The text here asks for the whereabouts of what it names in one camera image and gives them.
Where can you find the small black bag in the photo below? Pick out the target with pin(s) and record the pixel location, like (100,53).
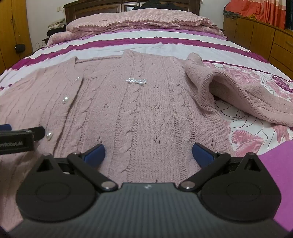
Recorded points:
(20,48)

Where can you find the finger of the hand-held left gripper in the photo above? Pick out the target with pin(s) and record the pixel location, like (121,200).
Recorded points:
(37,132)
(5,127)

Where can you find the pile of clothes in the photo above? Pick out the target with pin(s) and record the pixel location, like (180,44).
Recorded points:
(56,26)

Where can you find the pink checked quilt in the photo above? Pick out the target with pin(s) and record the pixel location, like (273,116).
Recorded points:
(137,18)

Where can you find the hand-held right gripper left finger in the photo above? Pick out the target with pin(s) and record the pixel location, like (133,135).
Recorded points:
(95,154)

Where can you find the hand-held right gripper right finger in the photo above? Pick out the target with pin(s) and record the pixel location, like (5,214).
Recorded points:
(202,155)

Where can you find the floral striped bed sheet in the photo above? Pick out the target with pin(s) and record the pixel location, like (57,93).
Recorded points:
(160,44)

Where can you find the yellow wooden wardrobe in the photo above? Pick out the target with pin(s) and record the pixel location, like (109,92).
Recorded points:
(13,25)

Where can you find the dark clothes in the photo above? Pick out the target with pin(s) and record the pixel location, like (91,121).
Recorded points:
(160,5)

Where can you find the brown wooden cabinet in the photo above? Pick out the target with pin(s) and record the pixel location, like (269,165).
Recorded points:
(263,39)

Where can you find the orange curtain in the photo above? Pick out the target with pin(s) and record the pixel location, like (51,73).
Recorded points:
(256,10)

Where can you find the dark wooden headboard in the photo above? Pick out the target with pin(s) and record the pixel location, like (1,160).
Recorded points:
(91,6)

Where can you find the grey cloth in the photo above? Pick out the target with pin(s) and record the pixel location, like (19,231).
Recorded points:
(230,13)

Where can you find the dark wooden nightstand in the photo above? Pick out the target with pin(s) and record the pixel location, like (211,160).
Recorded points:
(45,41)

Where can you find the pink knit cardigan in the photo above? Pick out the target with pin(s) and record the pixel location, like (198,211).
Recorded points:
(148,103)

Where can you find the white wall switch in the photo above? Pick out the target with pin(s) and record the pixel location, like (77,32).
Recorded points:
(59,9)

